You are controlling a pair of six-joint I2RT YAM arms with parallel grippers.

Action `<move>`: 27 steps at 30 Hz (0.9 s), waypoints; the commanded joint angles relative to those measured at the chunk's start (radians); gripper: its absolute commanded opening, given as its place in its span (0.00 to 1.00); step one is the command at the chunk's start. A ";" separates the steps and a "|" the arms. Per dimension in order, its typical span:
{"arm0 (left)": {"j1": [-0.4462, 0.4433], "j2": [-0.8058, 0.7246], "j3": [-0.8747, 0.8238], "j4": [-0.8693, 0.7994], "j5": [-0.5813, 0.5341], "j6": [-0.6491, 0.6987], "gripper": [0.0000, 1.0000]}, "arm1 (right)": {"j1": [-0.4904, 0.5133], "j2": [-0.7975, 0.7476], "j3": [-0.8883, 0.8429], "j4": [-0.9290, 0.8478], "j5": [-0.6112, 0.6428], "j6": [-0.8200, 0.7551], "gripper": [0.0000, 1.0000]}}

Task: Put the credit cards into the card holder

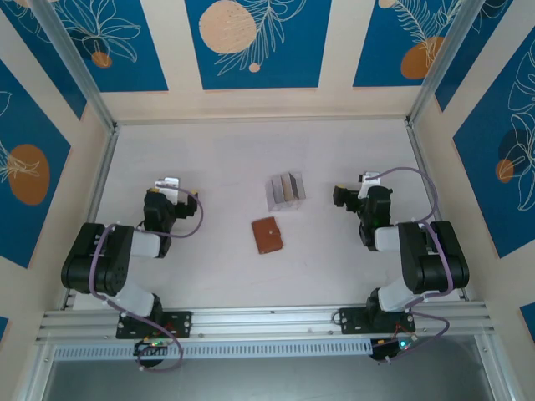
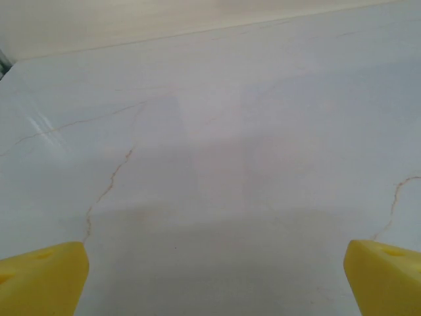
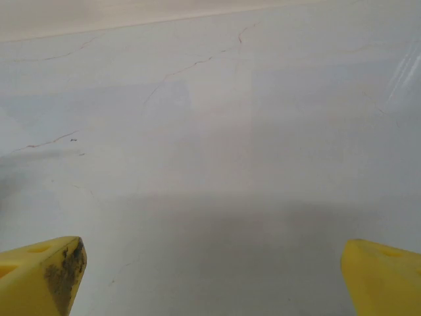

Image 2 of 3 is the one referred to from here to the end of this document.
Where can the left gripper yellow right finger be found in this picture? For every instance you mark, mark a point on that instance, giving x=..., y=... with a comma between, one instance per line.
x=385, y=283

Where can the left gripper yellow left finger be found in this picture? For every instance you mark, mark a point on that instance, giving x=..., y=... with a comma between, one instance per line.
x=39, y=283

